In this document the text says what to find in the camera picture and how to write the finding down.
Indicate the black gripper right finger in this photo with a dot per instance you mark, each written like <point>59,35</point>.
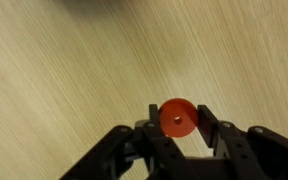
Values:
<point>207,123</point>

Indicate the orange disc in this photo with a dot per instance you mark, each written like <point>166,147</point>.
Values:
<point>170,111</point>

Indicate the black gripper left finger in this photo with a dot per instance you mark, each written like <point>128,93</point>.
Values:
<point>154,113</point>

